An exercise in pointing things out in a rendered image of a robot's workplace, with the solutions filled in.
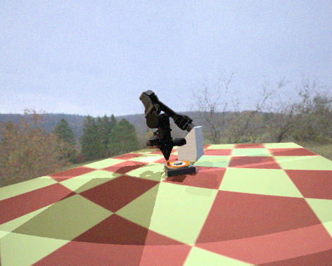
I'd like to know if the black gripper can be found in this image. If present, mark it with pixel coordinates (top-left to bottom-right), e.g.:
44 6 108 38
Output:
146 127 186 161

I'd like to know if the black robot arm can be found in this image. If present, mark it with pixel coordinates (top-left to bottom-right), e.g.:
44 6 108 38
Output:
139 89 195 146

